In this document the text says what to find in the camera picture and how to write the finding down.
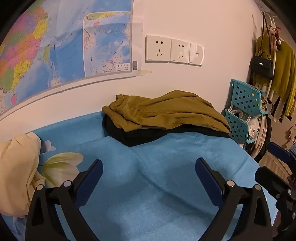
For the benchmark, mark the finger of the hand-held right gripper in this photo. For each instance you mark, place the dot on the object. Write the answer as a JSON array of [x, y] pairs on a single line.
[[270, 178], [278, 151]]

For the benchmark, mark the beige hanging clothes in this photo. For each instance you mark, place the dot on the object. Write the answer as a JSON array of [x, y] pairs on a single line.
[[260, 139]]

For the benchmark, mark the yellow-green sweater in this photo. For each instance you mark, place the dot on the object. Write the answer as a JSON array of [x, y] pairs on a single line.
[[284, 69]]

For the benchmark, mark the plush charm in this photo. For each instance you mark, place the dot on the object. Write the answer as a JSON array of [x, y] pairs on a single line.
[[274, 37]]

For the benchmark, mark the white wall switch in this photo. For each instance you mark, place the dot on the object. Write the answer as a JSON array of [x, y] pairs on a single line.
[[196, 55]]

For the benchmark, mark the colourful wall map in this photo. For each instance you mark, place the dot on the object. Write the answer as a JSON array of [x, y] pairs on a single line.
[[64, 46]]

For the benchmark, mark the blue floral bed sheet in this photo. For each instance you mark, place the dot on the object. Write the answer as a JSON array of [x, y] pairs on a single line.
[[150, 166]]

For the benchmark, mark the teal perforated plastic basket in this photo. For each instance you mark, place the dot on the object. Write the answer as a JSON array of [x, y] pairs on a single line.
[[245, 96], [237, 126]]

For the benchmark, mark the white coat rack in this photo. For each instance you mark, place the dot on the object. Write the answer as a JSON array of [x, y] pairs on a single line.
[[275, 19]]

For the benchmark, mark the olive green jacket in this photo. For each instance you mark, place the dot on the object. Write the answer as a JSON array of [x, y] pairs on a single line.
[[166, 111]]

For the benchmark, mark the cream garment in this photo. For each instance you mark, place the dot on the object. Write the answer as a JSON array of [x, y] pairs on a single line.
[[16, 176]]

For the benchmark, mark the black handbag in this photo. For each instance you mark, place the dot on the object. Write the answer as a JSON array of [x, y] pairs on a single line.
[[261, 66]]

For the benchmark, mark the black garment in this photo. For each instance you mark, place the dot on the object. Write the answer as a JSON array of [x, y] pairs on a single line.
[[136, 136]]

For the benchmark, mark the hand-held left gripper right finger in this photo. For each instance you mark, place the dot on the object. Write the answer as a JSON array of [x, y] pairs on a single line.
[[205, 176]]

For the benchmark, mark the white wall socket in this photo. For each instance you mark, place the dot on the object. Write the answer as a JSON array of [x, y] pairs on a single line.
[[158, 48], [180, 51]]

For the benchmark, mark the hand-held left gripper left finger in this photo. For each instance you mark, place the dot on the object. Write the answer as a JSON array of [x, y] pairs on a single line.
[[92, 176]]

